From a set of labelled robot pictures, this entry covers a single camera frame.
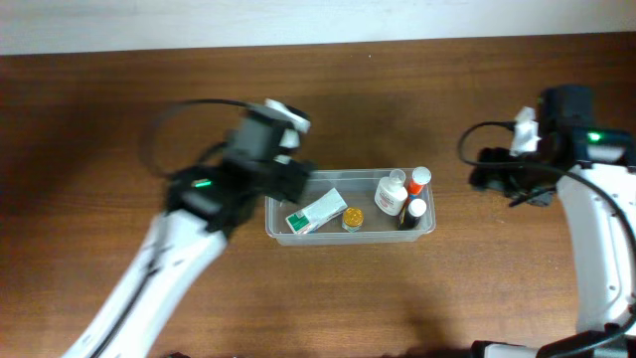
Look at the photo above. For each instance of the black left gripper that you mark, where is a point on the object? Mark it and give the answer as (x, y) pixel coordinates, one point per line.
(295, 181)

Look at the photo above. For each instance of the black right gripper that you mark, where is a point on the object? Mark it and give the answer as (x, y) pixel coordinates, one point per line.
(496, 179)

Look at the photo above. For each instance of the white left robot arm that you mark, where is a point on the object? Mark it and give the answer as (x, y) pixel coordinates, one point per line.
(204, 206)

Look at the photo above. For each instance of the white bottle pink label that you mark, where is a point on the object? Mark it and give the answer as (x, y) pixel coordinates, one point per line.
(391, 193)

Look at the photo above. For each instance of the green white medicine box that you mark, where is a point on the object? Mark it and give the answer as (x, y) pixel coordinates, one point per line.
(316, 214)

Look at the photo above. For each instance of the orange tube white cap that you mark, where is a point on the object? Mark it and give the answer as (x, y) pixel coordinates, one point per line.
(420, 177)

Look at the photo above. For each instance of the gold lid balm jar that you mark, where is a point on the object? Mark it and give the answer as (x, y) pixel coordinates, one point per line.
(352, 219)

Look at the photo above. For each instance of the dark bottle white cap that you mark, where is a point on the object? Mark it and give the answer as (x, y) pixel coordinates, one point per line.
(411, 214)

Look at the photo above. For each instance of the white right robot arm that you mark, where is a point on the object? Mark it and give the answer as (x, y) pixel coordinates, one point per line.
(559, 152)

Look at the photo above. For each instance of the clear plastic container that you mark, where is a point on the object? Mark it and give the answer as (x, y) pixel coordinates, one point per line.
(357, 187)

